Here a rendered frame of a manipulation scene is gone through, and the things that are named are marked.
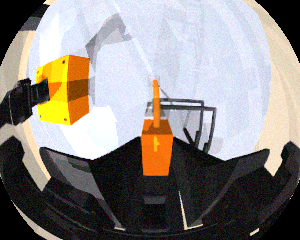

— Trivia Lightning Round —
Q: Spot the orange power cord with plug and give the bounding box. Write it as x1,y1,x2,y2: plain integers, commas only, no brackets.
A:
142,80,173,195

